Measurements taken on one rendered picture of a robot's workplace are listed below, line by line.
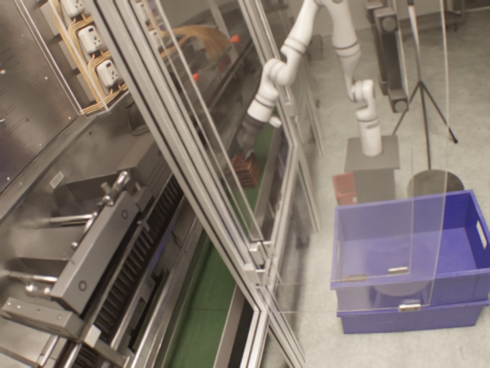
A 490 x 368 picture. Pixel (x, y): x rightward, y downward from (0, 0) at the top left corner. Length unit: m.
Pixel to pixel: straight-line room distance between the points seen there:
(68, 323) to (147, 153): 0.44
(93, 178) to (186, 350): 0.52
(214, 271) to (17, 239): 0.57
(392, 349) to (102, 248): 1.21
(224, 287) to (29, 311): 0.54
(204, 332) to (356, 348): 0.78
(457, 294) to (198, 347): 0.91
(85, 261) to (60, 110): 0.64
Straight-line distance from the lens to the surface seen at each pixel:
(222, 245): 0.75
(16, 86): 1.08
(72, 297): 0.63
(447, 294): 1.30
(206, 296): 0.98
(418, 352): 1.51
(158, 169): 0.84
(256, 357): 0.91
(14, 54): 1.11
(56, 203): 1.00
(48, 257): 0.80
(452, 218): 1.54
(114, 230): 0.70
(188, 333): 0.95
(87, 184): 0.96
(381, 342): 1.52
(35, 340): 0.97
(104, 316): 0.75
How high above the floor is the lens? 1.40
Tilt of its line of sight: 34 degrees down
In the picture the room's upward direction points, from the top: 25 degrees counter-clockwise
